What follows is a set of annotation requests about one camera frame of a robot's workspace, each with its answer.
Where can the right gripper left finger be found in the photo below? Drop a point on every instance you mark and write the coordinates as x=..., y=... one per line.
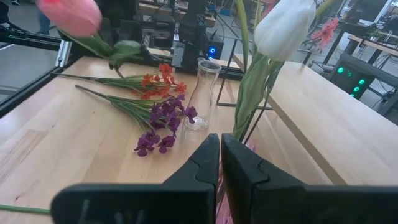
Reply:
x=174, y=202

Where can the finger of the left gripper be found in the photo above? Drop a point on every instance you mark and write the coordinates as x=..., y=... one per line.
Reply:
x=150, y=54

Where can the orange artificial tulip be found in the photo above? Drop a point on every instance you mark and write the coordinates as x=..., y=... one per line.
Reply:
x=25, y=209

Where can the red artificial flower bunch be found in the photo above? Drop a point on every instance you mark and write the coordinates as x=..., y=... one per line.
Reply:
x=161, y=84

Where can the clear glass vase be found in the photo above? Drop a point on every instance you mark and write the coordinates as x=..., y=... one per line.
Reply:
x=203, y=93

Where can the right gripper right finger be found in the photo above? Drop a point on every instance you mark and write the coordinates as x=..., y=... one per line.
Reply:
x=273, y=205

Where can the black computer blue lights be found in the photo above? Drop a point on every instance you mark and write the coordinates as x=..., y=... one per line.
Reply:
x=214, y=49

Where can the pink artificial tulip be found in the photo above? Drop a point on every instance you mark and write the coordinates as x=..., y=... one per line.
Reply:
x=71, y=15

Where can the black computer green lights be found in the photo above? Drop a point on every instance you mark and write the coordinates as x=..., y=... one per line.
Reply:
x=351, y=77

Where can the person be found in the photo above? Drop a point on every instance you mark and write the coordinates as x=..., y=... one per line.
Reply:
x=43, y=21

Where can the silver aluminium bracket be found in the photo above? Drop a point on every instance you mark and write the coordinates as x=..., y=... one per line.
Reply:
x=63, y=53

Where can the pink ribbed glass vase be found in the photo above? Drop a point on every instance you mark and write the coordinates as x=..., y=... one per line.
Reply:
x=220, y=202

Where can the purple artificial flower bunch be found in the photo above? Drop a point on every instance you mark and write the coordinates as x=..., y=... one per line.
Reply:
x=164, y=115

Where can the white artificial tulip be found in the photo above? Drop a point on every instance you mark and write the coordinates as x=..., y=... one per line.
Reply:
x=284, y=28

